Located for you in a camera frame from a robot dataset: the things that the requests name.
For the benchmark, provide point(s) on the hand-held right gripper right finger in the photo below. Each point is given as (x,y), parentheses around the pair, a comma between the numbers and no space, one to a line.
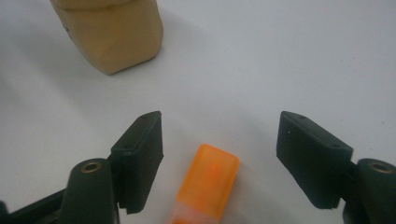
(311,161)

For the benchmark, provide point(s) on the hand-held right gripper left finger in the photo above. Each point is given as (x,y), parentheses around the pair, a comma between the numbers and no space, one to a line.
(140,161)

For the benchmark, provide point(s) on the orange highlighter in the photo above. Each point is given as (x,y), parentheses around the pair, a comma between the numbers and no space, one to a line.
(207,183)

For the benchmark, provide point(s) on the light wooden cup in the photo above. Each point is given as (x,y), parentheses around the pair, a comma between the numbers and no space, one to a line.
(115,34)

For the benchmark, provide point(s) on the white table board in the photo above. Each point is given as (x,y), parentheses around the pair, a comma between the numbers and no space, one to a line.
(249,62)

